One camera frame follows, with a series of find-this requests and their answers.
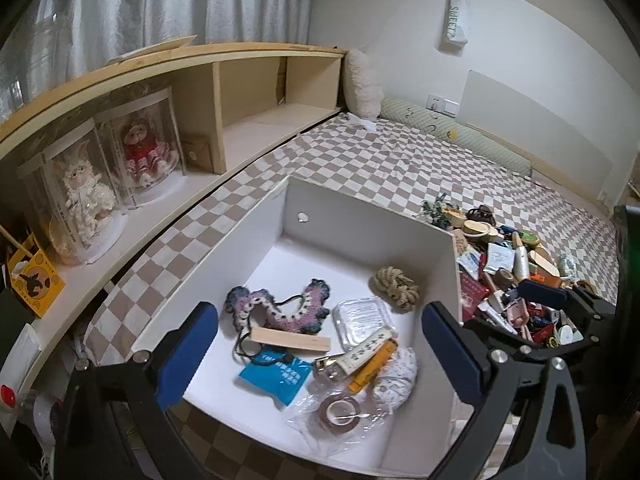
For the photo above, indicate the white patterned cloth pouch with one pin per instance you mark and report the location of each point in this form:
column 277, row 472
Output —
column 395, row 381

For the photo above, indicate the white storage box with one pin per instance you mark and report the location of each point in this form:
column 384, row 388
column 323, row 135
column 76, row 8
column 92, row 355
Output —
column 297, row 232

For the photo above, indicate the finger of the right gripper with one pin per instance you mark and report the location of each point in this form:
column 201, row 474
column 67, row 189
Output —
column 550, row 294

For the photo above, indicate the wall hanging white pouch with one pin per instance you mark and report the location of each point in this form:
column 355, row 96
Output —
column 456, row 27

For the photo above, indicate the white bunny doll case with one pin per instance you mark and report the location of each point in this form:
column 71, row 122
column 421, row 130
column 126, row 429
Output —
column 74, row 196

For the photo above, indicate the grey window curtain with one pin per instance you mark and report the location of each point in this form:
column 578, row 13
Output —
column 56, row 41

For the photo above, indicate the cream fluffy pillow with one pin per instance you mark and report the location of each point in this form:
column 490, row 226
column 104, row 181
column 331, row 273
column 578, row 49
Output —
column 362, row 88

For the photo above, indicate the checkered bed sheet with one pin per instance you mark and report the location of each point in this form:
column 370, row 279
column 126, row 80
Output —
column 396, row 167

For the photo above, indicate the orange tube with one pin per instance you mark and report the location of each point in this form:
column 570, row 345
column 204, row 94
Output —
column 366, row 374

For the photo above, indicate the clear plastic flat box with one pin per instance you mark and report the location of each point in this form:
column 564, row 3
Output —
column 356, row 320

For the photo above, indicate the beige knotted rope ball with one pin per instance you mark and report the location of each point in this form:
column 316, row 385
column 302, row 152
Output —
column 396, row 285

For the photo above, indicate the white printed tube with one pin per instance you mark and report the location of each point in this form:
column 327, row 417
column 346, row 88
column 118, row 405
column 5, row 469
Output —
column 356, row 357

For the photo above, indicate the black small handbag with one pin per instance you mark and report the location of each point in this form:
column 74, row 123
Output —
column 481, row 213

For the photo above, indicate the light wooden block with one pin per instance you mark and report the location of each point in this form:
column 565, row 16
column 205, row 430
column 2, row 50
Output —
column 279, row 338

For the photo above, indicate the blue paper packet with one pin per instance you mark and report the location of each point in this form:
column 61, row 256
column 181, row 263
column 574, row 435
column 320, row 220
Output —
column 277, row 373

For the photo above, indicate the red dress bear doll case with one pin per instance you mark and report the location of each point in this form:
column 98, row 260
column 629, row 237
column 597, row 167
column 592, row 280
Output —
column 142, row 146

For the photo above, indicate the round wooden lid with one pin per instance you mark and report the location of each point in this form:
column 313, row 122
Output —
column 476, row 229

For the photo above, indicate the brown tape roll in bag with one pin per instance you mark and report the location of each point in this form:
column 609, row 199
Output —
column 335, row 415

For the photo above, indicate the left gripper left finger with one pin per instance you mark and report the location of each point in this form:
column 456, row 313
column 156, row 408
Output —
column 115, row 420

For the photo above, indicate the wooden bedside shelf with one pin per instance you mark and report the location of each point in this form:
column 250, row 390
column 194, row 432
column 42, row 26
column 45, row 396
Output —
column 233, row 103

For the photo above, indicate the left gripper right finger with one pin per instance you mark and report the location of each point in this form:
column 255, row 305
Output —
column 496, row 379

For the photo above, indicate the white paper sachet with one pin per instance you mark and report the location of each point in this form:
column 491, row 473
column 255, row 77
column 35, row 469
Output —
column 499, row 257

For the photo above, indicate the yellow black cardboard box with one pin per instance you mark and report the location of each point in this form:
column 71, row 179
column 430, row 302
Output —
column 33, row 277

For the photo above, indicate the crocheted purple pink piece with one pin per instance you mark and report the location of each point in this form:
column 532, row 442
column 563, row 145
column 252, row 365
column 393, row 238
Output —
column 303, row 313

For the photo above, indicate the green long bolster pillow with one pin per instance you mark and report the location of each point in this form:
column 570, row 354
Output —
column 447, row 129

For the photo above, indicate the red gift box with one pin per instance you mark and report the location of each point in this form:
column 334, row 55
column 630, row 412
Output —
column 472, row 294

